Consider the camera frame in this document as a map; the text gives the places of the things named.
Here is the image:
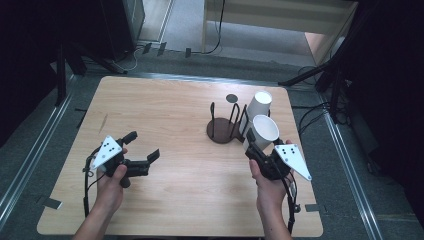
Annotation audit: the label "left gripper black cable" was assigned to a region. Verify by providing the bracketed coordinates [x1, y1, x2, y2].
[82, 149, 107, 218]

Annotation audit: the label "black tripod stand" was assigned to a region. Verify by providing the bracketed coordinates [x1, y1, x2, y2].
[54, 33, 129, 107]
[278, 19, 361, 105]

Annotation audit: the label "dark brown cup rack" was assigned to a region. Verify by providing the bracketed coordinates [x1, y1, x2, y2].
[206, 101, 254, 145]

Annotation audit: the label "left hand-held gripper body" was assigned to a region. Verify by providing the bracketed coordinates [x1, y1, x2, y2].
[90, 134, 150, 188]

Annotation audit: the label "black floor cables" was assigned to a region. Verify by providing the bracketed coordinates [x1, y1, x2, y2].
[291, 101, 338, 136]

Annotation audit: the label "person's left hand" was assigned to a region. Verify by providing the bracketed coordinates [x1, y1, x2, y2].
[95, 163, 129, 210]

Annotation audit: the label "black curtain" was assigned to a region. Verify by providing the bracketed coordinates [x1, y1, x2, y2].
[333, 0, 424, 214]

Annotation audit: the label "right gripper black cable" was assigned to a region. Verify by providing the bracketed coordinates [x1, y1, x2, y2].
[281, 169, 302, 235]

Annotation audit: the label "white paper cup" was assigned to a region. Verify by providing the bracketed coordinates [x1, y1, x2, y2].
[243, 114, 280, 153]
[239, 90, 273, 134]

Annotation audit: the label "dark cabinet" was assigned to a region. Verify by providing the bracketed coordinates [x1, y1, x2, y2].
[99, 0, 146, 62]

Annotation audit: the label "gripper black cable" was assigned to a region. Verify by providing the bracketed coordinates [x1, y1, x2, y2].
[281, 169, 302, 235]
[82, 149, 107, 218]

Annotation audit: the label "metal floor rail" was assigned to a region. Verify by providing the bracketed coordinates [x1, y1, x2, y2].
[316, 93, 385, 240]
[0, 74, 78, 229]

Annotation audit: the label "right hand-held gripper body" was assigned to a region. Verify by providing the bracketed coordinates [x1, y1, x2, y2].
[244, 143, 313, 182]

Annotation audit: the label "black hanging cable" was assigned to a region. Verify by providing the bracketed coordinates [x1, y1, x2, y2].
[199, 0, 226, 56]

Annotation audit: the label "white floor cable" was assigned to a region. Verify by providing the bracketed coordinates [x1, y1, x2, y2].
[124, 44, 144, 73]

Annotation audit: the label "person's right hand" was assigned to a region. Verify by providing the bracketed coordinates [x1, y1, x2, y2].
[249, 159, 296, 215]

